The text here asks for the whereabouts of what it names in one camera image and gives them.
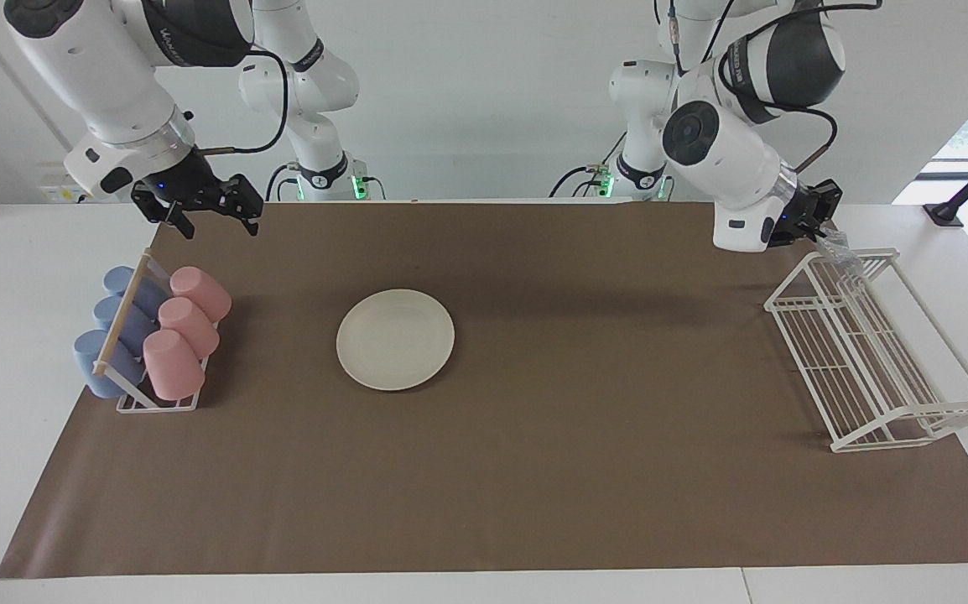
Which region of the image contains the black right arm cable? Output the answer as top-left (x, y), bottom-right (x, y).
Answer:
top-left (199, 46), bottom-right (292, 157)

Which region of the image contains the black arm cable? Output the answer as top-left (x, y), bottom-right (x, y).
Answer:
top-left (669, 0), bottom-right (883, 173)
top-left (199, 46), bottom-right (292, 157)

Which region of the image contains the brown table mat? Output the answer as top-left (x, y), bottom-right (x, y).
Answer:
top-left (0, 201), bottom-right (968, 580)

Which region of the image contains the black base cable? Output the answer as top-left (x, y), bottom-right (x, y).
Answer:
top-left (265, 164), bottom-right (300, 202)
top-left (549, 126), bottom-right (621, 200)

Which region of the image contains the white wire dish rack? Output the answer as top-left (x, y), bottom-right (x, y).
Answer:
top-left (764, 247), bottom-right (968, 454)

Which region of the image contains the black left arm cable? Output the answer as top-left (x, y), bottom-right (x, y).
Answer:
top-left (669, 0), bottom-right (883, 173)

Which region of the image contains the white wall outlet box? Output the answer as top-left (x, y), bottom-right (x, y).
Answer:
top-left (38, 164), bottom-right (86, 204)

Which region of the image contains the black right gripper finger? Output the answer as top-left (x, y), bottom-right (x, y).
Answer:
top-left (207, 174), bottom-right (263, 234)
top-left (132, 191), bottom-right (196, 240)

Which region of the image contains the cream round plate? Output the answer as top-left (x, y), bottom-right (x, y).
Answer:
top-left (336, 289), bottom-right (456, 392)

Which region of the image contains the blue cup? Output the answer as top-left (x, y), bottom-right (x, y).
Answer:
top-left (103, 267), bottom-right (169, 320)
top-left (73, 330), bottom-right (147, 398)
top-left (93, 296), bottom-right (158, 355)

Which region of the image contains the pink cup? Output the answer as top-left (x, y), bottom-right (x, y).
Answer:
top-left (169, 267), bottom-right (232, 323)
top-left (143, 329), bottom-right (206, 401)
top-left (158, 297), bottom-right (221, 360)

